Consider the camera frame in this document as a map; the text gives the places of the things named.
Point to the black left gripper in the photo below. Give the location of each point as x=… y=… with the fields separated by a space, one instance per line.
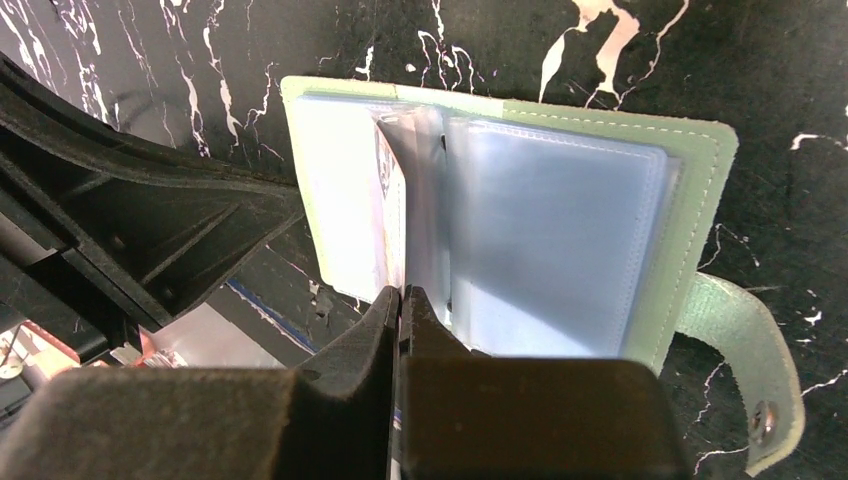
x=106 y=237

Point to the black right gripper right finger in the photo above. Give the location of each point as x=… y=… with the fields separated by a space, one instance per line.
x=468 y=415

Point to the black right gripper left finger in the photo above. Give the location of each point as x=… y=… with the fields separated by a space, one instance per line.
x=329 y=418

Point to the mint green card holder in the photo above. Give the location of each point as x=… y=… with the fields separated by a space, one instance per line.
x=537 y=230

